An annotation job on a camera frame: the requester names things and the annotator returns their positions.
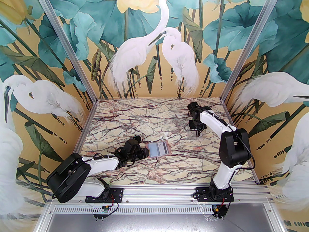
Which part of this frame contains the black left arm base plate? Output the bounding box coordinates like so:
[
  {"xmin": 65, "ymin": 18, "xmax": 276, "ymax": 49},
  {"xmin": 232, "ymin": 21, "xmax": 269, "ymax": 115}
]
[{"xmin": 86, "ymin": 188, "xmax": 124, "ymax": 202}]

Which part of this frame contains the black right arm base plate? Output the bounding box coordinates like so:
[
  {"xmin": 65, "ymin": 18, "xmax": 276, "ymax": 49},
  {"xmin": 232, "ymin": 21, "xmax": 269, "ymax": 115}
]
[{"xmin": 195, "ymin": 187, "xmax": 234, "ymax": 202}]

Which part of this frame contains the black bracket with yellow connector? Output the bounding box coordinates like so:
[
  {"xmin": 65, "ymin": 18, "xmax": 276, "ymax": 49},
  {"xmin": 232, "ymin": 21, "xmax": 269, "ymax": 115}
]
[{"xmin": 211, "ymin": 202, "xmax": 229, "ymax": 219}]

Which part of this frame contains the grey metal sheet panel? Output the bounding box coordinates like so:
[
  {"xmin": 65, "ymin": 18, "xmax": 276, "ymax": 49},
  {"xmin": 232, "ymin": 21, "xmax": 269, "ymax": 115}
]
[{"xmin": 36, "ymin": 213, "xmax": 286, "ymax": 232}]

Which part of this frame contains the black left arm cable bundle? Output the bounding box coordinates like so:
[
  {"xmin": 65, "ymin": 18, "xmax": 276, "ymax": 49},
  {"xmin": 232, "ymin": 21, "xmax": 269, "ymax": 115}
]
[{"xmin": 93, "ymin": 145, "xmax": 135, "ymax": 167}]

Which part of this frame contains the pink card holder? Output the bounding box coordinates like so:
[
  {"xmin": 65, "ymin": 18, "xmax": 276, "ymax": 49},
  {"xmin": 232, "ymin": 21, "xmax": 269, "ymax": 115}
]
[{"xmin": 146, "ymin": 140, "xmax": 170, "ymax": 158}]

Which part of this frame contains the aluminium frame rail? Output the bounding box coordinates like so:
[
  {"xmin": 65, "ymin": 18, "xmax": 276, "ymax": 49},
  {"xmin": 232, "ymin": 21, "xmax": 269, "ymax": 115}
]
[{"xmin": 46, "ymin": 181, "xmax": 275, "ymax": 204}]

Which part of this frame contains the aluminium frame post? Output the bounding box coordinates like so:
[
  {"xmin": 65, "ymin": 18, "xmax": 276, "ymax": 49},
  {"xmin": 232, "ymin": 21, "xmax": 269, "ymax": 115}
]
[
  {"xmin": 221, "ymin": 0, "xmax": 283, "ymax": 102},
  {"xmin": 31, "ymin": 0, "xmax": 97, "ymax": 102}
]

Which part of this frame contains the perforated metal strip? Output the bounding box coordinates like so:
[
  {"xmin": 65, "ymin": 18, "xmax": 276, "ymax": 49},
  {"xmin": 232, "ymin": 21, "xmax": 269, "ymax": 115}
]
[{"xmin": 48, "ymin": 204, "xmax": 275, "ymax": 214}]

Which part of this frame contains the clear acrylic card stand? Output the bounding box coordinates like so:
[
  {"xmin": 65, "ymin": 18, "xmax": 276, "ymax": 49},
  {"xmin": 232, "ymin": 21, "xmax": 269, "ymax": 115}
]
[{"xmin": 188, "ymin": 129, "xmax": 206, "ymax": 141}]

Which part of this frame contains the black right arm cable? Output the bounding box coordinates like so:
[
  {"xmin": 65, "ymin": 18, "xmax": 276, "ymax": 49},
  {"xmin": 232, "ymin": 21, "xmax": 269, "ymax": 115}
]
[{"xmin": 210, "ymin": 110, "xmax": 255, "ymax": 171}]

